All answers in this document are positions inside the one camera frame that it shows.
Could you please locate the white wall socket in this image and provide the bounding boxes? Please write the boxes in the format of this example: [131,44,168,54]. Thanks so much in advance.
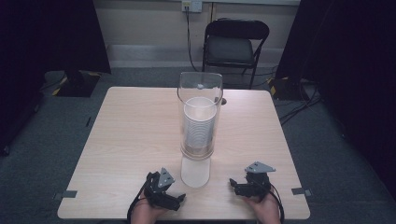
[181,0,204,14]

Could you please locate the grey tape strip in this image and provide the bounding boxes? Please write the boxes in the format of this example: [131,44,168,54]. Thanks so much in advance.
[52,189,78,201]
[290,187,313,197]

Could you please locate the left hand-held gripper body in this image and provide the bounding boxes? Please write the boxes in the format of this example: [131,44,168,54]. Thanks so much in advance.
[143,167,176,209]

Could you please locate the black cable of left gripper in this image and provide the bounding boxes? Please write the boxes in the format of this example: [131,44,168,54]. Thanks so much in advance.
[126,181,149,224]

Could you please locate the black folding chair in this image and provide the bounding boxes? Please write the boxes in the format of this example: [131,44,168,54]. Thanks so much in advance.
[202,18,271,90]

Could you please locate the person's left hand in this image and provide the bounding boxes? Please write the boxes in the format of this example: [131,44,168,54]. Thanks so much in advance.
[130,191,170,224]

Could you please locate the black wall socket cable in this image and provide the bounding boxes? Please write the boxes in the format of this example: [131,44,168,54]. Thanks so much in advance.
[185,5,201,73]

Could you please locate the black curtain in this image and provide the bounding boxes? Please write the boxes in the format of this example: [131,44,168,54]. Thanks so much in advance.
[275,0,396,200]
[0,0,112,94]

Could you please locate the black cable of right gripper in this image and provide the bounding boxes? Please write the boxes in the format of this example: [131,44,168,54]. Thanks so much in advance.
[268,182,286,224]

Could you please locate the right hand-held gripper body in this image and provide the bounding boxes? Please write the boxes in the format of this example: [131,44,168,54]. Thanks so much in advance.
[244,161,276,198]

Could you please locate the stack of white paper cups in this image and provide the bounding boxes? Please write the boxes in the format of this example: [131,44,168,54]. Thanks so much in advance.
[182,96,218,151]

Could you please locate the bundle of black floor cables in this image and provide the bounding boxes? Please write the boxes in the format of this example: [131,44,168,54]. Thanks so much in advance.
[277,81,323,126]

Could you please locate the single white paper cup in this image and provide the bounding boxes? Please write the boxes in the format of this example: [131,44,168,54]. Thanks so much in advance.
[179,155,212,189]

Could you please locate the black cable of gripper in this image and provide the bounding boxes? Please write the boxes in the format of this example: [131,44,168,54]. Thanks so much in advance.
[268,182,286,224]
[126,181,149,224]

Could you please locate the person's right hand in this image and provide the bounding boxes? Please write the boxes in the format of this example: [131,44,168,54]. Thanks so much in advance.
[245,189,282,224]

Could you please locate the clear plastic cup dispenser tube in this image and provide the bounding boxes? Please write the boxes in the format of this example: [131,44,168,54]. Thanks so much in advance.
[177,71,224,161]

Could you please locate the black stand base, striped tape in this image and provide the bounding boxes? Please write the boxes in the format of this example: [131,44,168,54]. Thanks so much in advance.
[267,76,310,102]
[51,69,102,98]

